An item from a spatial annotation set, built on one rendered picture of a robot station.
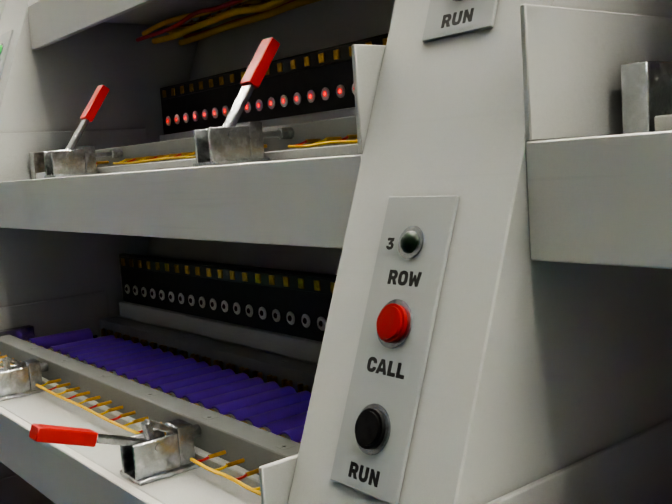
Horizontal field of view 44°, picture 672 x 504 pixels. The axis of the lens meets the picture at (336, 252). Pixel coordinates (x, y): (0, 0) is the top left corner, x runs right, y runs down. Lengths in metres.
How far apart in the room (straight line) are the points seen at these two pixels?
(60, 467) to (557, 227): 0.40
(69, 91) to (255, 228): 0.54
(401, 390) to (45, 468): 0.36
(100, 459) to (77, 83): 0.52
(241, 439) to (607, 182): 0.28
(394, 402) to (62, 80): 0.71
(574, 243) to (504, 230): 0.03
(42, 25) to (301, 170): 0.55
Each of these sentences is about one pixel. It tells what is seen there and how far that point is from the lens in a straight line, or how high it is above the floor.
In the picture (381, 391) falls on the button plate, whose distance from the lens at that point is 0.34.
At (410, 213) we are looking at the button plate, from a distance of 0.35.
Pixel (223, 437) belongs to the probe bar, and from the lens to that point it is 0.51.
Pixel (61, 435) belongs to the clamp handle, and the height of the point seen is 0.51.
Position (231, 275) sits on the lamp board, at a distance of 0.74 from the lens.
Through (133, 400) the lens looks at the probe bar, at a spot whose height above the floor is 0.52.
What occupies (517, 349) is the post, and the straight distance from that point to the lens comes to 0.32.
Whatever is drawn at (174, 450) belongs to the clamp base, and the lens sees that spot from 0.52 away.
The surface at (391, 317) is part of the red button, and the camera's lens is 0.34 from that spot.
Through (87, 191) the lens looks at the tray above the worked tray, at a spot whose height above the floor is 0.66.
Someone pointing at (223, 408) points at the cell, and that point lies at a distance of 0.58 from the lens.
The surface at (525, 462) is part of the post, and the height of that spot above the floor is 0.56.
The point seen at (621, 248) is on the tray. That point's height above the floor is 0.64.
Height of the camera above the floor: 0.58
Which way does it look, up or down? 7 degrees up
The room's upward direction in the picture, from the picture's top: 12 degrees clockwise
